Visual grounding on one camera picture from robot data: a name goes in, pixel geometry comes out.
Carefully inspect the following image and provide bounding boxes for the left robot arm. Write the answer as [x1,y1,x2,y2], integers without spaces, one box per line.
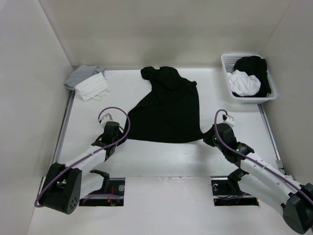
[35,121,125,214]

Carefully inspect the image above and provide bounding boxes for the black garment in basket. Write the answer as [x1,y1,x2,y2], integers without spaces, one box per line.
[233,56,270,97]

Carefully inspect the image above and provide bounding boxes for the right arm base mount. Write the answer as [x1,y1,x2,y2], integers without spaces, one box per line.
[211,169,259,206]

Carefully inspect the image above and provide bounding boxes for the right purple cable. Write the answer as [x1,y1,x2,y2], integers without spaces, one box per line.
[214,109,313,204]

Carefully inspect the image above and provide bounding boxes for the black tank top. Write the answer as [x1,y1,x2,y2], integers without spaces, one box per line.
[125,67,202,143]

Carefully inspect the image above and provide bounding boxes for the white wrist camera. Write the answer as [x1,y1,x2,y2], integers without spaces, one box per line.
[98,113,112,129]
[223,114,235,128]

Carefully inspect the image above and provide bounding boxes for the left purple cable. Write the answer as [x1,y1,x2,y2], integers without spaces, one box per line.
[34,107,132,209]

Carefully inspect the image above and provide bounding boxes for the folded white tank top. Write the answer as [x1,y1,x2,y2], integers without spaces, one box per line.
[74,73,110,101]

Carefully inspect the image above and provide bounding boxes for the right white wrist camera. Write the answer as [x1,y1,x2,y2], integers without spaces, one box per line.
[223,114,235,128]

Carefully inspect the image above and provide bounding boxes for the crumpled white tank top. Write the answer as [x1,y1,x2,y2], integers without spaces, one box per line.
[227,70,261,97]

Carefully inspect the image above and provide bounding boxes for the folded grey tank top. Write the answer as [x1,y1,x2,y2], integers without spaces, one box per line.
[64,65,106,91]

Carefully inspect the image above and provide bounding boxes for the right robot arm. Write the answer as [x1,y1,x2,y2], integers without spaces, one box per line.
[203,123,313,235]

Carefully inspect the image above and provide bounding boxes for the purple cable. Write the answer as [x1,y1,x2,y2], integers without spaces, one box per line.
[34,107,132,209]
[214,109,313,204]

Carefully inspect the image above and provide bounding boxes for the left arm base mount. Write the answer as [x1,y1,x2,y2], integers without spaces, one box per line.
[79,169,126,207]

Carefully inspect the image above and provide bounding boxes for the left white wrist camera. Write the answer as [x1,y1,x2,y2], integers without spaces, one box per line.
[98,113,112,129]

